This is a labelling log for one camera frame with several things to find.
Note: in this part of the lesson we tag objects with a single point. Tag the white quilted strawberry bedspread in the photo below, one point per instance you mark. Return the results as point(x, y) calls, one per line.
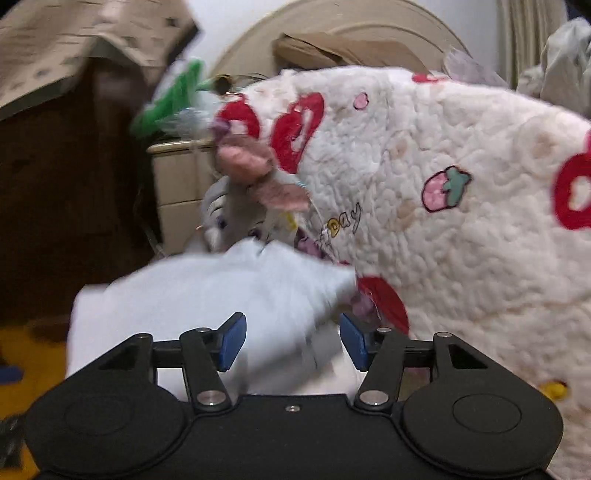
point(461, 254)

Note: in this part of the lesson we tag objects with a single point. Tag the grey plush toy pink ears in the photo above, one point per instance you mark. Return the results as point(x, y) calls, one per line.
point(240, 161)

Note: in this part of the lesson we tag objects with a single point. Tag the dark wooden desk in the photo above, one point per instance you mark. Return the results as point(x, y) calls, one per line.
point(69, 184)

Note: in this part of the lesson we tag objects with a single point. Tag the brown cardboard piece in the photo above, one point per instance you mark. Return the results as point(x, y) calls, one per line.
point(351, 50)

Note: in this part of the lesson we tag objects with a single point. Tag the cream nightstand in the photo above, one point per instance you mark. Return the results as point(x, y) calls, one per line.
point(180, 194)

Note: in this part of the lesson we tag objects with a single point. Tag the green plastic bag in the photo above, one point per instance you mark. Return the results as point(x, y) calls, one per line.
point(180, 92)

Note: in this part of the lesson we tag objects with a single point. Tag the grey crumpled clothing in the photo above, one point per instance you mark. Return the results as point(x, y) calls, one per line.
point(568, 69)

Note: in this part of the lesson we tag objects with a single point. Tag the cream bed frame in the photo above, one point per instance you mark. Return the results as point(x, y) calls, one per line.
point(369, 18)

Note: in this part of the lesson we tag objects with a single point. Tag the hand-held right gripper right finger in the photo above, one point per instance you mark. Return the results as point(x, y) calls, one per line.
point(353, 341)

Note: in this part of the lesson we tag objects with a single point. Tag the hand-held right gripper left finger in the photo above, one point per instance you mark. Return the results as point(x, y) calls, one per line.
point(232, 341)

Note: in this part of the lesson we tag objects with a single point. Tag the beige curtain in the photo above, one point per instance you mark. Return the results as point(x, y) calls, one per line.
point(531, 37)

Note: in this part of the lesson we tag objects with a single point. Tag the patterned tablecloth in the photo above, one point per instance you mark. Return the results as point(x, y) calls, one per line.
point(55, 46)

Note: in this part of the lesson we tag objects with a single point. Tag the white printed t-shirt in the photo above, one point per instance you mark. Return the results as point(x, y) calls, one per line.
point(184, 295)

